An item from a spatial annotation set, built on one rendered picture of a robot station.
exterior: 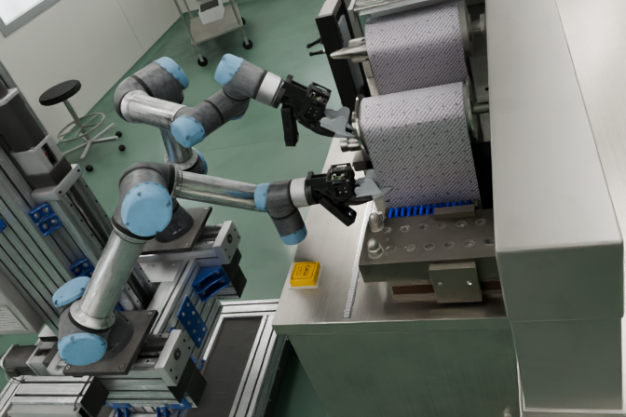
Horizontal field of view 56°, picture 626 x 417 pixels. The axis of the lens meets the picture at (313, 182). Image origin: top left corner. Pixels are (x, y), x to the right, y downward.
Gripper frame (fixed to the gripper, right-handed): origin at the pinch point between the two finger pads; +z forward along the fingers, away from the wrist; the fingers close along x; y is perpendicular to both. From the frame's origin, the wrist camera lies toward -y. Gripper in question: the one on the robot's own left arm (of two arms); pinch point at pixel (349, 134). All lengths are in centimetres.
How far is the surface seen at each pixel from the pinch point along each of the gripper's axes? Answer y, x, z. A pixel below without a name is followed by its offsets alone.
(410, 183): -2.2, -4.9, 18.4
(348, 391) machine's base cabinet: -55, -31, 30
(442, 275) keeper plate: -5.2, -26.6, 30.0
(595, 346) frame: 51, -87, 13
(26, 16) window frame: -237, 303, -255
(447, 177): 4.2, -4.9, 24.9
